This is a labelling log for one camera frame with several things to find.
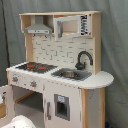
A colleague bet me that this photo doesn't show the white microwave door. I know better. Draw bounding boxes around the white microwave door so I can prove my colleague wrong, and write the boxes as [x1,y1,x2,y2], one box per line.
[54,14,91,41]

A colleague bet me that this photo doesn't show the white oven door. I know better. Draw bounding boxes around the white oven door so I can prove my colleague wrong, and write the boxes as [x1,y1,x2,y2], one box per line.
[0,85,15,128]

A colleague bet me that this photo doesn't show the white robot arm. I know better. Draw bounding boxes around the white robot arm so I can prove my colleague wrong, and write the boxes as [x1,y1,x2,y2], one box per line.
[2,115,36,128]

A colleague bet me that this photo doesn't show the wooden toy kitchen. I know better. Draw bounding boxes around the wooden toy kitchen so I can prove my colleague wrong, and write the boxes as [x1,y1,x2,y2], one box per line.
[5,10,115,128]

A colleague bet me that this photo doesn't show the grey toy sink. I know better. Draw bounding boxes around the grey toy sink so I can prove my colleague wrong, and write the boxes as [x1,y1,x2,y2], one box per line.
[52,68,92,81]

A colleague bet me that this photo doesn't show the black toy faucet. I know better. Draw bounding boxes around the black toy faucet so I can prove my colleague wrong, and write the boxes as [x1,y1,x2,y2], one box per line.
[75,51,93,70]

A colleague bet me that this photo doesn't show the black stovetop red burners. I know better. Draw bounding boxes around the black stovetop red burners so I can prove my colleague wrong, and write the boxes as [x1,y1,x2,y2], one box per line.
[18,62,55,73]

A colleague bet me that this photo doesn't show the right stove knob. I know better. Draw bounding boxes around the right stove knob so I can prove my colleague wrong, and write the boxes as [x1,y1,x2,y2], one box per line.
[30,81,37,87]

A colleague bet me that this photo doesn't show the stove knob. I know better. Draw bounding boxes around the stove knob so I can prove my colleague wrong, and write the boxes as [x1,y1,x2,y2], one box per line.
[12,77,18,82]
[30,81,37,87]

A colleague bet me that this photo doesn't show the white fridge door dispenser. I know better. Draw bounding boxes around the white fridge door dispenser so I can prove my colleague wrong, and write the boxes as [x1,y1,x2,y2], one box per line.
[44,82,82,128]

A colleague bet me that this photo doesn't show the grey range hood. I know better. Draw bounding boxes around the grey range hood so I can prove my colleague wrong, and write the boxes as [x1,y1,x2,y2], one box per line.
[24,16,53,34]

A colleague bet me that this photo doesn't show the left stove knob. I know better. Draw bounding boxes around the left stove knob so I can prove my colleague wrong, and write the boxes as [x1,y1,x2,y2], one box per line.
[12,77,18,82]

